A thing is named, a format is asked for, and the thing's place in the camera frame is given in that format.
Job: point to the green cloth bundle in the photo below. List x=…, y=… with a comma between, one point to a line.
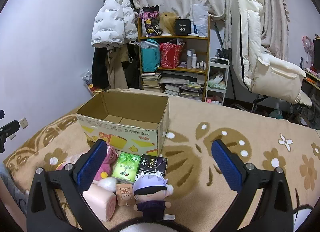
x=217, y=79

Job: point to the white-haired plush doll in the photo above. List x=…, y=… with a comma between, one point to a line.
x=150, y=184

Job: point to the white fluffy plush toy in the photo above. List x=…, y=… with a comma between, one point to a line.
x=108, y=184

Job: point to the wooden shelf unit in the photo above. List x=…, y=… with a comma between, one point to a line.
x=175, y=37

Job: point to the light pink plush toy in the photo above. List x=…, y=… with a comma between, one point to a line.
x=71, y=159

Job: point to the row of cosmetic bottles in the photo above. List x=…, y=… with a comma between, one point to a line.
x=190, y=59

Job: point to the grey printed cloth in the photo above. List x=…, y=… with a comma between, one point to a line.
x=15, y=197

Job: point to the beige cushion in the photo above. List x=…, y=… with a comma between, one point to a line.
x=250, y=46

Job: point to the white puffer jacket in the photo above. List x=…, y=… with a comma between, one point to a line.
x=110, y=21

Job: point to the pink plush bear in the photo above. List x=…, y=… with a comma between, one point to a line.
x=108, y=157

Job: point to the printed cardboard box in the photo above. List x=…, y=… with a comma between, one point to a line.
x=120, y=132

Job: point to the stack of books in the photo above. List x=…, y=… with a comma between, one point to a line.
x=150, y=81

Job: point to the blonde wig head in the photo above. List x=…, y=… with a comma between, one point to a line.
x=168, y=23

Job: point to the white wall socket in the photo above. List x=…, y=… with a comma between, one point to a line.
x=24, y=123

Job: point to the pink roll cake plush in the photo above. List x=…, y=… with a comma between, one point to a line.
x=100, y=199

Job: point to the black box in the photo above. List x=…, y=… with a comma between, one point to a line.
x=182, y=28

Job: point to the office chair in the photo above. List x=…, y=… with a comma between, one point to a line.
x=257, y=102

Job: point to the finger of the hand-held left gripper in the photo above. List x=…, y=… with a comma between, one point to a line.
x=1, y=114
x=10, y=128

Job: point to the pink desk fan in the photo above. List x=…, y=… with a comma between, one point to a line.
x=307, y=43

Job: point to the pile of magazines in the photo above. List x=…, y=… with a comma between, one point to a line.
x=185, y=89

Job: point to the dark hanging coat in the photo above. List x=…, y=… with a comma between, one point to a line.
x=98, y=66

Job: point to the black pink printed bag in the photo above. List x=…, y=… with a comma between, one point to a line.
x=150, y=21

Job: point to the teal shopping bag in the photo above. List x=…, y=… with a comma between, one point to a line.
x=150, y=59

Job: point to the green tissue pack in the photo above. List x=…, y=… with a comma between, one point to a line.
x=126, y=167

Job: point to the red gift bag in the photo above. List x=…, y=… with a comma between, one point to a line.
x=170, y=55

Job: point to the white plastic bag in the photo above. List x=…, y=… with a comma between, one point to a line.
x=200, y=19

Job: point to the beige hanging coat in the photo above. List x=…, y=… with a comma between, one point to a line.
x=115, y=71

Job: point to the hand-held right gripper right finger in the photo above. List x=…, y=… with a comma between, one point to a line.
x=226, y=167

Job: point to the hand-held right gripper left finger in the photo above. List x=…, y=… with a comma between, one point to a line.
x=92, y=164

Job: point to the white trolley cart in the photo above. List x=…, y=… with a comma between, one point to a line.
x=220, y=61

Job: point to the black monitor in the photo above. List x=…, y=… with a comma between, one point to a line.
x=317, y=51

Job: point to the black tissue pack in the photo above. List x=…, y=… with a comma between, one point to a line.
x=152, y=164

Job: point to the brown bear print tissue pack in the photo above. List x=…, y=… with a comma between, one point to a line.
x=124, y=194

